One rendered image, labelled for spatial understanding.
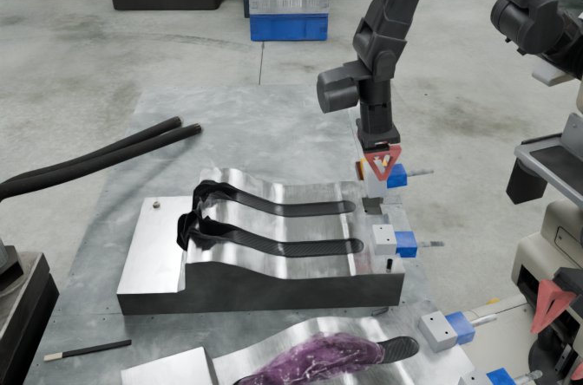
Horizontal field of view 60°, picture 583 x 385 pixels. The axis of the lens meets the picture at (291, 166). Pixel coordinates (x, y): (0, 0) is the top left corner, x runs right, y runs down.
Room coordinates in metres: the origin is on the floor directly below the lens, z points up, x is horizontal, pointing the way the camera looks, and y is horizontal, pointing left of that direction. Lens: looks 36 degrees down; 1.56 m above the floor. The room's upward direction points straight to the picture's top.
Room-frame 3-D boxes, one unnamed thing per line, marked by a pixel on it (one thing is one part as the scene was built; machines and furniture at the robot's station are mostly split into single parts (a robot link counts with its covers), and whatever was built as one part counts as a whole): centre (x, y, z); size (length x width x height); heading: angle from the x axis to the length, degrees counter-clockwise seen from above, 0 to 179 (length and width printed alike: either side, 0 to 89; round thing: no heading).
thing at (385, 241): (0.66, -0.22, 0.89); 0.13 x 0.05 x 0.05; 91
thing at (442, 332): (0.51, -0.28, 0.86); 0.13 x 0.05 x 0.05; 110
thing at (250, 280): (0.71, 0.06, 0.87); 0.50 x 0.26 x 0.14; 92
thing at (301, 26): (3.94, 0.02, 0.11); 0.61 x 0.41 x 0.22; 90
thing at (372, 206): (0.77, -0.17, 0.87); 0.05 x 0.05 x 0.04; 2
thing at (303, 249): (0.70, 0.04, 0.92); 0.35 x 0.16 x 0.09; 92
